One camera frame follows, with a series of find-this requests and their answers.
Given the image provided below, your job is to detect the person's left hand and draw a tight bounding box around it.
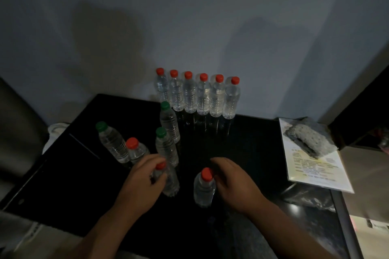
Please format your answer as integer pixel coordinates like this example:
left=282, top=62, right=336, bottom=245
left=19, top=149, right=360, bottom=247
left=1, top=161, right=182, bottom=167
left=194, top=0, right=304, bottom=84
left=117, top=154, right=168, bottom=217

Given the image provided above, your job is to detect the person's right hand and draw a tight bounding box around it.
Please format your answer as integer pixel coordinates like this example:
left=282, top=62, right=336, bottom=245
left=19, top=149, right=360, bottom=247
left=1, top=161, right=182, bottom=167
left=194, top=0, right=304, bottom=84
left=210, top=157, right=268, bottom=215

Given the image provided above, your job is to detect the person's left forearm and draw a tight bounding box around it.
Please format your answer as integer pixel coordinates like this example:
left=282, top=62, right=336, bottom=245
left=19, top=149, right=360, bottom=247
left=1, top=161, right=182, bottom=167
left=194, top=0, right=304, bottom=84
left=70, top=204, right=143, bottom=259

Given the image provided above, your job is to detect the person's right forearm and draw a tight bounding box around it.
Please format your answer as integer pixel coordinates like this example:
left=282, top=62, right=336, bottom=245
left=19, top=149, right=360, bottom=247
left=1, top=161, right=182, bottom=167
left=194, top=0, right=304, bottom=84
left=243, top=200, right=338, bottom=259

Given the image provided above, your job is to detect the black glossy table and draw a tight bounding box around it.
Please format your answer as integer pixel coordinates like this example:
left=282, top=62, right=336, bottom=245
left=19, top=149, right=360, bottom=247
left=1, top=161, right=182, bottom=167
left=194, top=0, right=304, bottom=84
left=0, top=94, right=364, bottom=259

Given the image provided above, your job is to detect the clear crumpled plastic wrap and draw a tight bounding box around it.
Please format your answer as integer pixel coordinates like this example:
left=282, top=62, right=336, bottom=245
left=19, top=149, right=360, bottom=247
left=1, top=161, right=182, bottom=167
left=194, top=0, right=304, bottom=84
left=279, top=183, right=336, bottom=212

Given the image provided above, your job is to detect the white printed paper sheet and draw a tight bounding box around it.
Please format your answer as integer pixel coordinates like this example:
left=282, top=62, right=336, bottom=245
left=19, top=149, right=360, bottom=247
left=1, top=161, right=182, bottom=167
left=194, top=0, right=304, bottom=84
left=279, top=117, right=355, bottom=193

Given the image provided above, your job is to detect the grey folded towel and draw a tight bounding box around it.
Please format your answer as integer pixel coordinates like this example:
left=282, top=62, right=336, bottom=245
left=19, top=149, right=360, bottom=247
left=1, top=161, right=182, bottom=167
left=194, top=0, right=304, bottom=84
left=282, top=117, right=338, bottom=159

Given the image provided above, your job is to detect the white fabric bag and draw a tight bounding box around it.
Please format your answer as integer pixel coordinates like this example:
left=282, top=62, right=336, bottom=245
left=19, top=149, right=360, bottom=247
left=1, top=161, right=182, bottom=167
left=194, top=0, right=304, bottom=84
left=42, top=123, right=71, bottom=155

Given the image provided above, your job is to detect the small yellow black wrapper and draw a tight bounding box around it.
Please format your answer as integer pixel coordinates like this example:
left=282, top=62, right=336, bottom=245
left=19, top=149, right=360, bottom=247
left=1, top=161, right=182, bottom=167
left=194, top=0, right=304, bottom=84
left=366, top=219, right=389, bottom=232

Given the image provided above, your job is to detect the dark wood wardrobe unit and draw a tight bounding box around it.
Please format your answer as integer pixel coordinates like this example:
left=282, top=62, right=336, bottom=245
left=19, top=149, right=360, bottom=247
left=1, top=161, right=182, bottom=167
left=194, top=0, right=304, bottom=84
left=319, top=43, right=389, bottom=223

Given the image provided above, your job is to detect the grey and pink cloth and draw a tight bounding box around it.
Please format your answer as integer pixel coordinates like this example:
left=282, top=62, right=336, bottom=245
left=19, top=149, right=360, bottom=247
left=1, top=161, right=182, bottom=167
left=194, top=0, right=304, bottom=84
left=378, top=128, right=389, bottom=150

